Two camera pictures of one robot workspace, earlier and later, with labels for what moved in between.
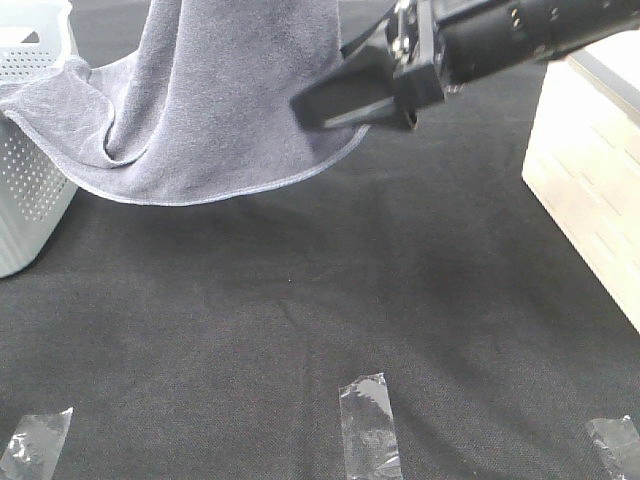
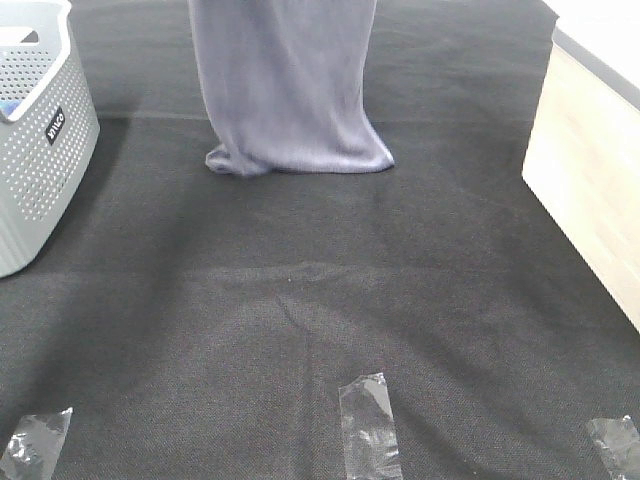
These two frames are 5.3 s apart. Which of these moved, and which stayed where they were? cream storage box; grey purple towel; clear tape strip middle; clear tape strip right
Moved: grey purple towel
Stayed: cream storage box; clear tape strip middle; clear tape strip right
